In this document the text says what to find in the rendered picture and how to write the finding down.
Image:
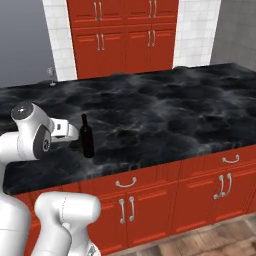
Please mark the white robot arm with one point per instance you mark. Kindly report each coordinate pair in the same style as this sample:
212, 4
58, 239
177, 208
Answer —
23, 143

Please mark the red drawer front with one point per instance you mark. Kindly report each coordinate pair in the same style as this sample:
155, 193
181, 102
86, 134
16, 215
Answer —
153, 178
46, 194
206, 163

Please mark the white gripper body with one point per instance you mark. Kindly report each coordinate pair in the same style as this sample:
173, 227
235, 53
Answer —
72, 132

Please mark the dark wine bottle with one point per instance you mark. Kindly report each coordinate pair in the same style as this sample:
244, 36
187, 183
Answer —
87, 140

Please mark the tall red cupboard run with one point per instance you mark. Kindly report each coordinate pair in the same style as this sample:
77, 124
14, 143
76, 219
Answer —
123, 43

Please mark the red cupboard door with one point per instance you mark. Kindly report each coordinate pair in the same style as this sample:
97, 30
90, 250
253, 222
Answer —
195, 206
238, 196
111, 226
153, 213

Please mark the clear wine glass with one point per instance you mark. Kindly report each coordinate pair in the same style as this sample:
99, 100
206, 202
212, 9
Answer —
50, 71

